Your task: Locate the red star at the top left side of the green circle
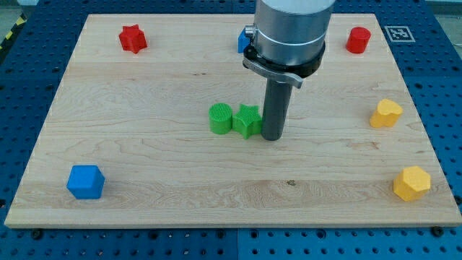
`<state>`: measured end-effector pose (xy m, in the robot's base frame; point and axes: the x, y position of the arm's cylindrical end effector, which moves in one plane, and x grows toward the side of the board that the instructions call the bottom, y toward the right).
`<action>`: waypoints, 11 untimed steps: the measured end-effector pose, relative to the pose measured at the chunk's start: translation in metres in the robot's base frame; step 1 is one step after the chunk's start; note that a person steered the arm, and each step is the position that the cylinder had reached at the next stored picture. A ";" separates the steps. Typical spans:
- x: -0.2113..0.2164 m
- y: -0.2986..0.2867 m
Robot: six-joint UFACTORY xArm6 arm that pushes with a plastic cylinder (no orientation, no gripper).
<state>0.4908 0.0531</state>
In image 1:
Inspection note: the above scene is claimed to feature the yellow heart block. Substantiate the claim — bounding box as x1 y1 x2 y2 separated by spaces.
370 99 404 128

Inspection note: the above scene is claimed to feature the yellow hexagon block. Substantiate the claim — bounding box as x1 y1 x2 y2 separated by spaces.
393 166 432 202

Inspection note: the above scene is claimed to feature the blue pentagon block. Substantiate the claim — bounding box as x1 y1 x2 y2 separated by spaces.
66 165 105 199

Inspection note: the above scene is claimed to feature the blue block behind arm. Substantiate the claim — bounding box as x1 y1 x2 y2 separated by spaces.
237 29 250 53

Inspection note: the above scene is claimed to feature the wooden board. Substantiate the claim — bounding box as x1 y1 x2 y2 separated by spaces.
5 14 461 229

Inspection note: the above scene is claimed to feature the red star block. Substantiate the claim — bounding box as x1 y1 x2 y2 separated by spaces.
118 24 147 54

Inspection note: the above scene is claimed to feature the green star block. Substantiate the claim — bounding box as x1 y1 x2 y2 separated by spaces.
232 104 262 139

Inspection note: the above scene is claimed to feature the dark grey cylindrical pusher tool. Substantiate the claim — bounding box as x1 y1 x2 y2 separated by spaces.
261 79 293 141

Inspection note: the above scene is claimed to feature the white fiducial marker tag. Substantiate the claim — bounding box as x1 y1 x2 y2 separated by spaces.
385 25 415 43

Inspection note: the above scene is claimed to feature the red cylinder block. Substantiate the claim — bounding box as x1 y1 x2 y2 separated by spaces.
346 27 372 54

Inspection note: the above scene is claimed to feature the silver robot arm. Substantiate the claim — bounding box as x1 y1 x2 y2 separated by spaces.
243 0 335 88

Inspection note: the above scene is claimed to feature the green cylinder block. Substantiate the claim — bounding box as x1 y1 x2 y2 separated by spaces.
209 103 232 134

